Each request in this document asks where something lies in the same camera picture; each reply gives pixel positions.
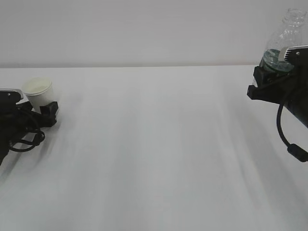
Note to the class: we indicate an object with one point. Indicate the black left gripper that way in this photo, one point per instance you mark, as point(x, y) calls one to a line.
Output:
point(19, 130)

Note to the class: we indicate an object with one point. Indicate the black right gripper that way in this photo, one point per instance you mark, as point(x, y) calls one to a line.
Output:
point(291, 88)

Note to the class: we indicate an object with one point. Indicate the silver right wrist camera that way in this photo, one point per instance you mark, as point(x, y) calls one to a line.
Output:
point(295, 55)

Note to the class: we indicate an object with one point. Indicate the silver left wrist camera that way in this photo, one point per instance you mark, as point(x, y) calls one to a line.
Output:
point(15, 93)

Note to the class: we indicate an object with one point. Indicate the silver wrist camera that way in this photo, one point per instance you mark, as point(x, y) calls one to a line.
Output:
point(15, 93)
point(295, 55)

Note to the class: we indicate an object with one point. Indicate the clear green-label water bottle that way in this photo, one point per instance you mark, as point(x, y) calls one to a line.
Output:
point(289, 34)

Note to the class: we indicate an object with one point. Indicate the white paper cup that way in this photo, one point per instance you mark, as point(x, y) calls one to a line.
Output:
point(40, 99)
point(36, 85)

